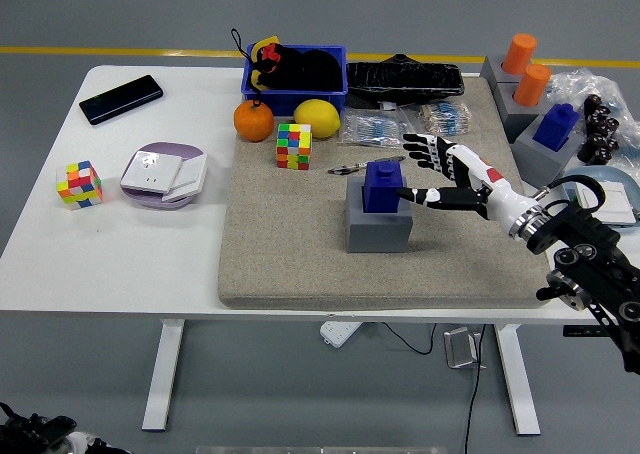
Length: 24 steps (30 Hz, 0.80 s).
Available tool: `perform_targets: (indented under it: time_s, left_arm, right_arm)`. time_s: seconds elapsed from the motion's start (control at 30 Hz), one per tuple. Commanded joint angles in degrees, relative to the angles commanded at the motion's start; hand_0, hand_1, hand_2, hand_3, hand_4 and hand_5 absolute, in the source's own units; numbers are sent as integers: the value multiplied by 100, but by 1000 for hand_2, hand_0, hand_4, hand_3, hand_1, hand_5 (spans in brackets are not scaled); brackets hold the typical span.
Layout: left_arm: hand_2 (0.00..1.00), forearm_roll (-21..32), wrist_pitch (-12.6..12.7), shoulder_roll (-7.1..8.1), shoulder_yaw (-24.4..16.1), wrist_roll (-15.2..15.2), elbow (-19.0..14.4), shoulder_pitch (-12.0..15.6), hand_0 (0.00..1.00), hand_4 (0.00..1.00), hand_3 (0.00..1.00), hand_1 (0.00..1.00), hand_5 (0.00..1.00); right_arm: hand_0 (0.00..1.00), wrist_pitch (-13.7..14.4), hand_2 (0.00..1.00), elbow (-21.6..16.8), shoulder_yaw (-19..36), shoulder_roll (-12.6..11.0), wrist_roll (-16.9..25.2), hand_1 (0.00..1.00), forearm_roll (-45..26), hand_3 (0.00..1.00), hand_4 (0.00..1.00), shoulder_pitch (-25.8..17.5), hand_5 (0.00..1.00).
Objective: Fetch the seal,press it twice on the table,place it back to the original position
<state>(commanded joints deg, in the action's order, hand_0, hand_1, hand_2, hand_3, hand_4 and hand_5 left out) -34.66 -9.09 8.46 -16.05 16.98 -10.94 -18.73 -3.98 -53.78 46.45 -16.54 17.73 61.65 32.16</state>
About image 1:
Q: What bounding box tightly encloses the white wall socket panel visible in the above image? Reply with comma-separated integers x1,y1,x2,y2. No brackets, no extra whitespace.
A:
120,152,185,198

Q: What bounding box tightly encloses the purple plate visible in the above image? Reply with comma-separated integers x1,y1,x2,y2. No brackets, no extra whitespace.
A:
119,141,208,211

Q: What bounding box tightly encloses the grey-brown mat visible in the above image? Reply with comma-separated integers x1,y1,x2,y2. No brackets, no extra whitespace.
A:
217,76,556,311

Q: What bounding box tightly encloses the white power strip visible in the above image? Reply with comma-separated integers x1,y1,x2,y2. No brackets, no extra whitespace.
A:
319,320,362,348

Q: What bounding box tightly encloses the scrambled twisted rubik's cube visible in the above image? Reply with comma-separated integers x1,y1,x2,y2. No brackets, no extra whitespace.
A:
55,160,105,212

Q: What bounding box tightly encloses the blue seal stamp block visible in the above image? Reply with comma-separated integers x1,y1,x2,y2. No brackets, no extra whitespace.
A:
362,159,407,214
531,102,581,153

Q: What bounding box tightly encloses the crumpled clear plastic bag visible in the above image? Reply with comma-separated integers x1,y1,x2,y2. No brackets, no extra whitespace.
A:
545,66,640,175

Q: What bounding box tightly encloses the white wall switch panel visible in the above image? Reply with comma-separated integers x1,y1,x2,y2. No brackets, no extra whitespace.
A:
160,153,209,204
574,181,638,225

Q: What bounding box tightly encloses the orange cylinder stamp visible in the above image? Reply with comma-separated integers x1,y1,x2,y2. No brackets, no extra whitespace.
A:
513,63,552,108
501,32,538,75

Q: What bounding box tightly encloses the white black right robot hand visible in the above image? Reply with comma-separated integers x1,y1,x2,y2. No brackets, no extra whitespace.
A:
397,132,534,236

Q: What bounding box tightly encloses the clear bag of blue resistors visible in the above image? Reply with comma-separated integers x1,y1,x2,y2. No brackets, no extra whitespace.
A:
338,107,419,151

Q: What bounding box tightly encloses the blue plastic bin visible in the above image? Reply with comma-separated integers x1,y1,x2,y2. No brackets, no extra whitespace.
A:
240,43,349,120

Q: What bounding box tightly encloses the light blue plate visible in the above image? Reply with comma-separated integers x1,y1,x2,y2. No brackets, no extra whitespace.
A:
559,166,640,233

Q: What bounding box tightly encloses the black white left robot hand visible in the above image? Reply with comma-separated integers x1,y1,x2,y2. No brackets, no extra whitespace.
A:
0,402,134,454

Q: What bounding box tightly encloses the grey round-hole holder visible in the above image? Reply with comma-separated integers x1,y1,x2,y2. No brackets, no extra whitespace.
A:
492,81,552,144
480,53,527,90

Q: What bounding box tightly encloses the white table leg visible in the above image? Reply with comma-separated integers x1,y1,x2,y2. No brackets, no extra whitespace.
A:
141,319,186,433
492,323,542,436

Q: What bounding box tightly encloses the yellow lemon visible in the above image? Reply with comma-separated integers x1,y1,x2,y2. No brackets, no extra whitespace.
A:
293,98,342,139

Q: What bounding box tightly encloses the black keyboard in plastic wrap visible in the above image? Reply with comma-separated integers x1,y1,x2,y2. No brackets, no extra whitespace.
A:
345,52,466,109

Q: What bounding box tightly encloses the black smartphone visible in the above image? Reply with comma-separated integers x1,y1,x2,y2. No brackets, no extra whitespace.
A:
78,74,165,127

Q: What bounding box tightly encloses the orange fruit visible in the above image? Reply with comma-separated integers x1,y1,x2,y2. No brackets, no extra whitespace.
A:
233,100,276,143

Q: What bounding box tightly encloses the grey square seal holder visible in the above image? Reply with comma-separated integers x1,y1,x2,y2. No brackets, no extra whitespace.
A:
345,176,414,254
511,116,587,192

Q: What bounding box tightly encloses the yellow red toy piece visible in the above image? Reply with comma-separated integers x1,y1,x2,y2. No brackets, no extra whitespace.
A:
248,34,282,88

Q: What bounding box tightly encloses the clear bag of mixed resistors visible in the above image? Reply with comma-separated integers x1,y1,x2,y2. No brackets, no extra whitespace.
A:
410,99,474,139

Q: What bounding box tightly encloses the black power cable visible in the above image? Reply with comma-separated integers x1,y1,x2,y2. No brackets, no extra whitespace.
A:
367,322,489,454

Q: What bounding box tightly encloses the black silver pen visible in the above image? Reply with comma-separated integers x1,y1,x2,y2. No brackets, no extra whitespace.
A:
327,156,406,176

